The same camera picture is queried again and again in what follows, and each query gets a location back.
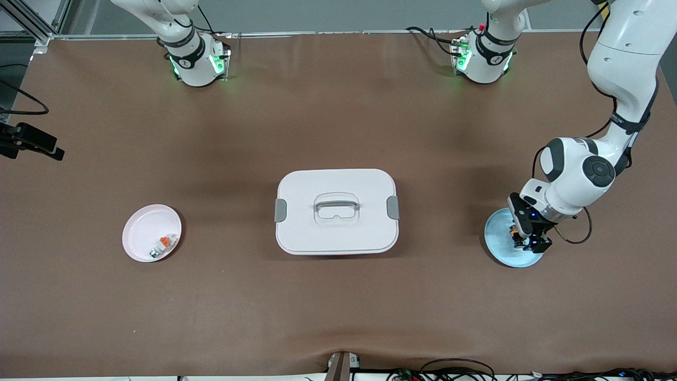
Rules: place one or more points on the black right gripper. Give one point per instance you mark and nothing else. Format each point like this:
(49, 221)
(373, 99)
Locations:
(3, 137)

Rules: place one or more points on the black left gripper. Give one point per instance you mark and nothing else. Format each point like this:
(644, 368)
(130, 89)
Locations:
(540, 231)

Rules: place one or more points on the orange push-button switch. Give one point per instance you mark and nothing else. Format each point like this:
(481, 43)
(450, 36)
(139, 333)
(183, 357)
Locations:
(515, 231)

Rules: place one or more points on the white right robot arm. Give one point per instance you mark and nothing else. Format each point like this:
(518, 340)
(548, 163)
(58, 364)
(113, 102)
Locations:
(193, 66)

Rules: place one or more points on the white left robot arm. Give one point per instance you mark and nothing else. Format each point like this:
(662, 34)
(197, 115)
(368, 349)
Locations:
(624, 58)

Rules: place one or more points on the light blue round plate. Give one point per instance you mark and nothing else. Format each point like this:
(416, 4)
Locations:
(497, 248)

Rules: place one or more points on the grey box latch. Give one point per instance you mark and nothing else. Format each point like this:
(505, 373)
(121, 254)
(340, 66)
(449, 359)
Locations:
(280, 210)
(393, 207)

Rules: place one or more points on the pink round plate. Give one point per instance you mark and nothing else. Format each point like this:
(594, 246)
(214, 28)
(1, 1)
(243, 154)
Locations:
(143, 233)

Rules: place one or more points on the small silver metal part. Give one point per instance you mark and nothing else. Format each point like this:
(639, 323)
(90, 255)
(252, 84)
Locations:
(154, 253)

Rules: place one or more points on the orange white terminal connector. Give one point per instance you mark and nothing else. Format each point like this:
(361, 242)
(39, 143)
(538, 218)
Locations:
(165, 242)

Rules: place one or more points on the white lidded storage box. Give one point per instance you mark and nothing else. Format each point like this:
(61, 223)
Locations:
(338, 238)

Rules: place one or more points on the brown table mat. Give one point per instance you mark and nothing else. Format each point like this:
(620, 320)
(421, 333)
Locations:
(338, 307)

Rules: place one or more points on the aluminium frame post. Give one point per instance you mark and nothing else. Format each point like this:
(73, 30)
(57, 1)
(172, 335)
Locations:
(42, 39)

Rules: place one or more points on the aluminium frame rail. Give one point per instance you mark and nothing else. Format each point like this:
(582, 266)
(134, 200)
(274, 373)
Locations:
(342, 368)

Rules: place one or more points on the aluminium table edge rail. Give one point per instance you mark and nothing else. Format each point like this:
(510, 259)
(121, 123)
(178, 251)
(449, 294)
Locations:
(338, 33)

